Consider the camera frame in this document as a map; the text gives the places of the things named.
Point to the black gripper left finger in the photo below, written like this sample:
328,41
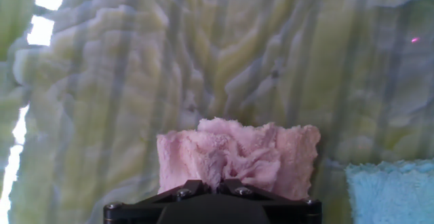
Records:
190,188

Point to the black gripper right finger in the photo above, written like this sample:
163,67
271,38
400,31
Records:
240,188

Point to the pink fluffy cloth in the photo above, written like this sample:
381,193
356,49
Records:
190,156

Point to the teal fluffy cloth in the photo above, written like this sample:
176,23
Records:
390,193

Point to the green marbled table mat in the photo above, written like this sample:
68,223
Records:
135,81

